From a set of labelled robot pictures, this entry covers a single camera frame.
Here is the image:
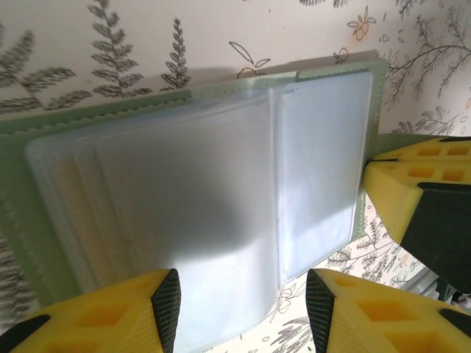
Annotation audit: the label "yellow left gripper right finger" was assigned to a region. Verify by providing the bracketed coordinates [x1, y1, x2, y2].
[305, 267, 471, 353]

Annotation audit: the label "green card holder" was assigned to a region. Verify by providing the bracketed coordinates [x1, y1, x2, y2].
[0, 58, 442, 353]

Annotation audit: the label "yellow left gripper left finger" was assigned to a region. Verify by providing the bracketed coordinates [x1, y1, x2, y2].
[0, 268, 183, 353]

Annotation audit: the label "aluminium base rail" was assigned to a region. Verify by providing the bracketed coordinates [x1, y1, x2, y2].
[411, 268, 448, 295]

